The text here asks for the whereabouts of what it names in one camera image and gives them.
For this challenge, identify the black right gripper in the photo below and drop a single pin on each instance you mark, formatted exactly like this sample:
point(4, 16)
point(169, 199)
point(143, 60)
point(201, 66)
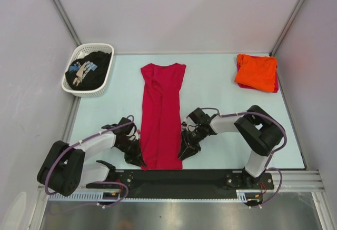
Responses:
point(187, 149)

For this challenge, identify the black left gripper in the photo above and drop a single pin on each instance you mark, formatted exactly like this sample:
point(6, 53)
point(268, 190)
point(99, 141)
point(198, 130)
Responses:
point(138, 160)

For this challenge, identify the red polo shirt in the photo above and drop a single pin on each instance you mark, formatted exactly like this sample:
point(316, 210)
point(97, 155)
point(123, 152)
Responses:
point(161, 121)

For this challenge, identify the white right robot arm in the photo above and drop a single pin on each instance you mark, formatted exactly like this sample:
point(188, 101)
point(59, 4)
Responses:
point(263, 134)

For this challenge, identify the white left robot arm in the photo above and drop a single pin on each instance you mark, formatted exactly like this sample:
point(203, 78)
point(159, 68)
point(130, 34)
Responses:
point(65, 168)

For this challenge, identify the white plastic laundry basket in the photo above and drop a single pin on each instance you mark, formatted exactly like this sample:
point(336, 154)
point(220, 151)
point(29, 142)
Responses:
point(80, 52)

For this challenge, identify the black printed t shirt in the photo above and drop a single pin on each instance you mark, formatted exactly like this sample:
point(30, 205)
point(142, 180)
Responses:
point(88, 73)

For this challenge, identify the folded orange t shirt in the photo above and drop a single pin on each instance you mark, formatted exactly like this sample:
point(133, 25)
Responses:
point(258, 72)

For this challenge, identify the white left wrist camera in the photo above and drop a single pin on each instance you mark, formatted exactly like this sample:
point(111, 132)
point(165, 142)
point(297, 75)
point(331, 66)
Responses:
point(136, 135)

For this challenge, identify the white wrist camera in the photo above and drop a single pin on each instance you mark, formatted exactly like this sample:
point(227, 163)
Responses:
point(186, 126)
point(136, 135)

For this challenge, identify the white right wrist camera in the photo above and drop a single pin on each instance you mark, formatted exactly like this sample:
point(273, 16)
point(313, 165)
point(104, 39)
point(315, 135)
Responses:
point(186, 126)

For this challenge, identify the grey slotted cable duct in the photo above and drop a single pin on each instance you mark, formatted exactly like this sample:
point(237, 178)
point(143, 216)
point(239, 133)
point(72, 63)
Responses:
point(87, 196)

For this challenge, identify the aluminium frame rail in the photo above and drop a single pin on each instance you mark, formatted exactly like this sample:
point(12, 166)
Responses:
point(286, 180)

